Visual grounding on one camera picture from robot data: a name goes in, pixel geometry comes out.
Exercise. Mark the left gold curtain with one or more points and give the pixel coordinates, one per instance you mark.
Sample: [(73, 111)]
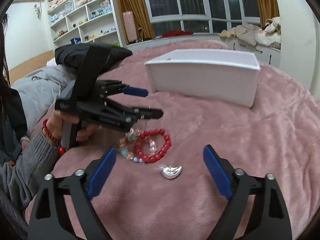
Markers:
[(141, 17)]

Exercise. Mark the right gold curtain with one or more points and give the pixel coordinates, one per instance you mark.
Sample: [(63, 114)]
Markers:
[(267, 9)]

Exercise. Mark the red cloth on sill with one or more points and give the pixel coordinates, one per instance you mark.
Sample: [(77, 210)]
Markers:
[(175, 33)]

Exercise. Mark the black padded jacket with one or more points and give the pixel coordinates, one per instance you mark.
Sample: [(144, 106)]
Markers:
[(72, 55)]

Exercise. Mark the white display shelf unit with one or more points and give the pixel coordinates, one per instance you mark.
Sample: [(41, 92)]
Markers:
[(85, 21)]

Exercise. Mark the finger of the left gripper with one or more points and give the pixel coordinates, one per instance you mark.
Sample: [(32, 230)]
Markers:
[(137, 113), (135, 91)]

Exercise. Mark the gold curtain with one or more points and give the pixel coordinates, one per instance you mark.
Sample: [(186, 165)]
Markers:
[(141, 17), (267, 9)]

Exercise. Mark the white plastic storage bin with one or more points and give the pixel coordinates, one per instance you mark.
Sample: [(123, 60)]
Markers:
[(228, 75)]

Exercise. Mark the white drawer cabinet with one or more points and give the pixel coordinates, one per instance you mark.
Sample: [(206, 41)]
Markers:
[(264, 54)]

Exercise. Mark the grey sweater left forearm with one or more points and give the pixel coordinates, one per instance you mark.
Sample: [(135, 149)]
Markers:
[(19, 184)]

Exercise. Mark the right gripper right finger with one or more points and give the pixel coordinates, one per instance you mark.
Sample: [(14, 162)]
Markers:
[(269, 217)]

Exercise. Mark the pink suitcase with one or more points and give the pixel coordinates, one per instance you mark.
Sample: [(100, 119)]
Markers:
[(130, 26)]

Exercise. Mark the grey quilt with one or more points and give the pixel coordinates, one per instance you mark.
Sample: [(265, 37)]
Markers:
[(39, 90)]

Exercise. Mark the pink fuzzy blanket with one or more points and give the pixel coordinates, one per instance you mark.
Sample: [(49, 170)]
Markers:
[(279, 134)]

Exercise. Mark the large bay window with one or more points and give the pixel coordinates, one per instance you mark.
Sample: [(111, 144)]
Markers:
[(200, 16)]

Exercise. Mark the person's left hand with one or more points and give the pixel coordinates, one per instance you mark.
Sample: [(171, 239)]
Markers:
[(53, 130)]

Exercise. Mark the pile of beige clothes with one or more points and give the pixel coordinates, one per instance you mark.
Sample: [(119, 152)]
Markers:
[(269, 35)]

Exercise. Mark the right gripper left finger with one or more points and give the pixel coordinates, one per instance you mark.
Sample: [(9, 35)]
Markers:
[(49, 217)]

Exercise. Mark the silver ingot ornament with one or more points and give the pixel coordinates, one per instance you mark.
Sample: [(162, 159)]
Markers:
[(170, 172)]

